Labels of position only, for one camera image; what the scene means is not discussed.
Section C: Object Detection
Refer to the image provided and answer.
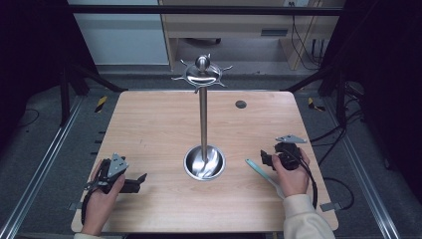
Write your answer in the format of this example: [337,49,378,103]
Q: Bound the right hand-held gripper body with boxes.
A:
[273,133,309,171]

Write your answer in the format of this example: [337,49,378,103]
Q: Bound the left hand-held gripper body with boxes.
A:
[84,152,130,195]

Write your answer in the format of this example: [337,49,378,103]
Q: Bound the person's right hand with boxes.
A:
[272,147,312,199]

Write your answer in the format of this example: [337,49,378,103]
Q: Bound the person's left hand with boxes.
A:
[85,160,126,214]

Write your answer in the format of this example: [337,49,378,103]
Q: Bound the stainless steel utensil rack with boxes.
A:
[170,53,234,182]

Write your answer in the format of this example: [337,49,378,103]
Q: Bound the white cabinet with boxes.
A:
[67,0,170,66]

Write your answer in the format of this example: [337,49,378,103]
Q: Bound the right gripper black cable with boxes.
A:
[282,147,319,210]

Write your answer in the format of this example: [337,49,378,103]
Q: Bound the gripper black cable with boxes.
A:
[81,188,101,226]
[282,147,319,210]

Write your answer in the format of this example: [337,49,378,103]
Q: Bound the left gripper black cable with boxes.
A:
[81,188,101,226]

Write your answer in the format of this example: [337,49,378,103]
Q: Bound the black floor cables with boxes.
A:
[310,81,366,167]

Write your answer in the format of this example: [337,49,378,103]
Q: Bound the yellow-handled tool right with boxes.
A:
[307,97,326,113]

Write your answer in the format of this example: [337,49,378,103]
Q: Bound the yellow-handled tool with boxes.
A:
[307,97,326,113]
[95,95,108,115]

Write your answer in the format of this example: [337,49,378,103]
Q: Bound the yellow-handled tool left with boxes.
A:
[95,95,108,115]

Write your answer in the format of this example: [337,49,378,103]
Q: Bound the black looped floor cable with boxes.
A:
[322,176,355,211]

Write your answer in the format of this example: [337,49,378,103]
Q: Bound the aluminium floor rail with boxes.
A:
[322,97,403,239]
[0,96,85,239]

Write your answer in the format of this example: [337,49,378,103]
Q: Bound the black frame strut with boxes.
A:
[281,64,348,127]
[59,62,129,127]

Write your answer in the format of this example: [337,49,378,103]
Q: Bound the black desk cables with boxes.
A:
[290,1,327,72]

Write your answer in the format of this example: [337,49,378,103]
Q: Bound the black frame crossbar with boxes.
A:
[67,4,344,16]

